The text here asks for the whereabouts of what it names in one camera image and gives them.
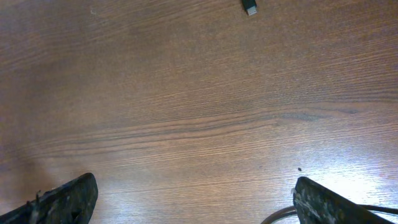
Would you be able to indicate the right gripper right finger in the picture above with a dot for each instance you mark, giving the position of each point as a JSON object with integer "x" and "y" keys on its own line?
{"x": 315, "y": 203}

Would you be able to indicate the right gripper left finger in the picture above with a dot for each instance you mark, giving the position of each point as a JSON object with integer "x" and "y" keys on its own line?
{"x": 73, "y": 202}

